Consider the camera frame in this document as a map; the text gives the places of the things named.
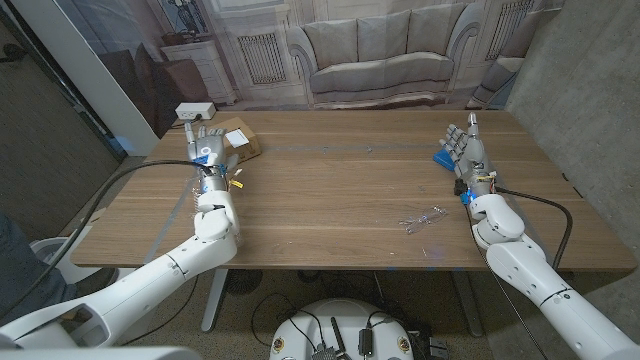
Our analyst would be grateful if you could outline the person's leg in jeans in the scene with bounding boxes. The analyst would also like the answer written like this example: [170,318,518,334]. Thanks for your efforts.
[0,209,69,326]

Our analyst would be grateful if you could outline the black power adapter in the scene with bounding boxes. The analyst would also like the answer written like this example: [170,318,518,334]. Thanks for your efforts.
[357,327,374,357]

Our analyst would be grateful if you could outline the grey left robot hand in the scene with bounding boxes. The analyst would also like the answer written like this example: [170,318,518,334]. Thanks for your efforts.
[183,122,241,172]

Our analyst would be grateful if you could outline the black antenna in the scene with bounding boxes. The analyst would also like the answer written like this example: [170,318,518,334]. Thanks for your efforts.
[330,316,349,359]

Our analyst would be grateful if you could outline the white table leg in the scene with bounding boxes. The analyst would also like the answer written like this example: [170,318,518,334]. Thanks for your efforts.
[200,268,230,334]
[452,269,485,339]

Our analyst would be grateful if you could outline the white power strip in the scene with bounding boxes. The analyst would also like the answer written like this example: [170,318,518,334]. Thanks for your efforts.
[174,102,217,121]

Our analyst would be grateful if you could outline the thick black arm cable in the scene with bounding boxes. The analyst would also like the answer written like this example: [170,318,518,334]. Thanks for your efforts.
[0,159,216,321]
[494,187,574,271]

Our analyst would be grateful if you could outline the white floor stand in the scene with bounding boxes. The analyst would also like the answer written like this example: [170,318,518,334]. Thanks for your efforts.
[29,224,104,286]

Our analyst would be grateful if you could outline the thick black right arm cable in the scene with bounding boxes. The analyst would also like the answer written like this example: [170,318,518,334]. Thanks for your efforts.
[494,187,574,271]

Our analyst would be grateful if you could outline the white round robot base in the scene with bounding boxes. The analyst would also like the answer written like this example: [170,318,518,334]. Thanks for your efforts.
[268,298,415,360]

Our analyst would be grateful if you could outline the brown cardboard box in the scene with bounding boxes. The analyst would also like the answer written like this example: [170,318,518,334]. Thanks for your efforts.
[209,116,263,165]

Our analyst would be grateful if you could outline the clear eyeglasses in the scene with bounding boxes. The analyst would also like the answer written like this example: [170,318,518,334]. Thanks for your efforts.
[398,204,449,235]

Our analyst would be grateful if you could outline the white robot chest cover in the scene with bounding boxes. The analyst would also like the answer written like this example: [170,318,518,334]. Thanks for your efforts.
[0,346,204,360]

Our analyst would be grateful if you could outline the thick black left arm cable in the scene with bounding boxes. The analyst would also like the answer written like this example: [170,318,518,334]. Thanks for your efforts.
[0,159,216,321]

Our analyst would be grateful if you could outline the black door handle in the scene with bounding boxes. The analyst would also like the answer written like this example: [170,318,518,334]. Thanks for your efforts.
[0,43,29,64]

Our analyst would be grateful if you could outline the printed living room backdrop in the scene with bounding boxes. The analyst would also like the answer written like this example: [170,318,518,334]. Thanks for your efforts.
[52,0,566,140]

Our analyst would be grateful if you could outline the cardboard scrap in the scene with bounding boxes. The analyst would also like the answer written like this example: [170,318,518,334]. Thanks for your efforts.
[79,207,107,227]

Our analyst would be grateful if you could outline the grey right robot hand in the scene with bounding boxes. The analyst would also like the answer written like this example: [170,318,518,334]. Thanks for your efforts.
[439,111,490,181]

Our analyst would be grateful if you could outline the black round floor device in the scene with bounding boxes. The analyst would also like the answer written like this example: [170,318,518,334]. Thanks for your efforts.
[224,269,264,296]

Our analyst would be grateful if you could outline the blue sponge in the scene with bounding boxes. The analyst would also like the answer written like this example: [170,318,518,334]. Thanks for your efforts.
[432,148,456,173]

